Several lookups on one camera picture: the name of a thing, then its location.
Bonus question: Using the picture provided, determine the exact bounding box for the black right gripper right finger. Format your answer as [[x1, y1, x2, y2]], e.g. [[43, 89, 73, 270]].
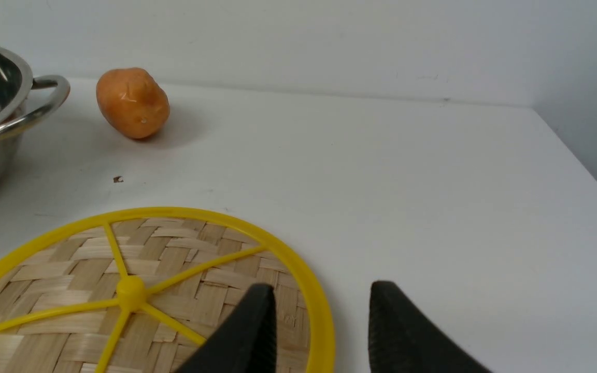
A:
[[368, 280, 490, 372]]

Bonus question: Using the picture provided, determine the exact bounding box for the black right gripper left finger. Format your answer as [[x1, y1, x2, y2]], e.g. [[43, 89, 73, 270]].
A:
[[176, 283, 277, 372]]

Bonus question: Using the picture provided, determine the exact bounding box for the brown potato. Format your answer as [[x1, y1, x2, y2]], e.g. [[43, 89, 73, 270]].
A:
[[96, 67, 170, 140]]

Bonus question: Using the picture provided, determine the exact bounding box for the yellow rimmed woven steamer lid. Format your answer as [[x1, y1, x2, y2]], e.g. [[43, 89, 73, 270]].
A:
[[0, 207, 335, 372]]

